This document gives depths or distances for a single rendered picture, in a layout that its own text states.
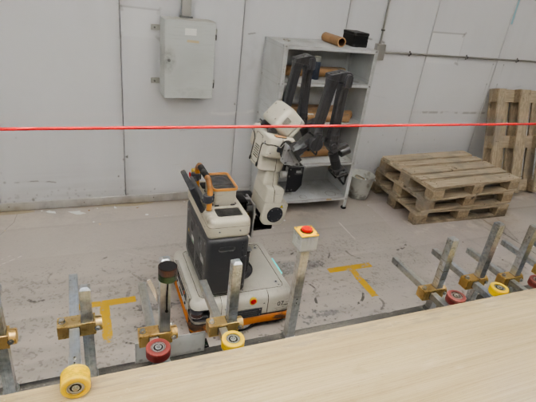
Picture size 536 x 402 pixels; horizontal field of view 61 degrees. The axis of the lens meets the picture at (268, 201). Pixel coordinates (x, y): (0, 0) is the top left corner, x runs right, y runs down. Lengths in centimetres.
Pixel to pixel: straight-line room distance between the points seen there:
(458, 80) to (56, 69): 400
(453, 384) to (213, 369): 79
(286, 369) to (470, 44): 450
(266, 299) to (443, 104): 340
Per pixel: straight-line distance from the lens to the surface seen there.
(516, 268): 259
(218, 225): 249
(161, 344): 161
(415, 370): 171
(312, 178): 484
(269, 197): 270
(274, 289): 289
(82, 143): 413
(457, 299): 210
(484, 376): 181
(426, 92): 528
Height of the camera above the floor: 204
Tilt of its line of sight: 27 degrees down
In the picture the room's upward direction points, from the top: 7 degrees clockwise
